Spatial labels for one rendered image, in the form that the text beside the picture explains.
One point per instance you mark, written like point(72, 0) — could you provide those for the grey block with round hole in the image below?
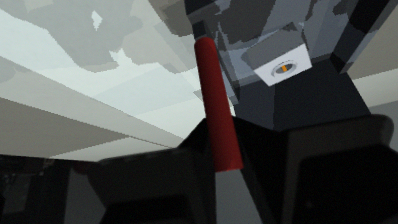
point(280, 56)

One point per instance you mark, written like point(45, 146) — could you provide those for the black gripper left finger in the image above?
point(187, 169)

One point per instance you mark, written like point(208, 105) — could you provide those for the red peg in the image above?
point(223, 140)

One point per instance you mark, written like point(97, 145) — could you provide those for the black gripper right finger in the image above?
point(271, 159)

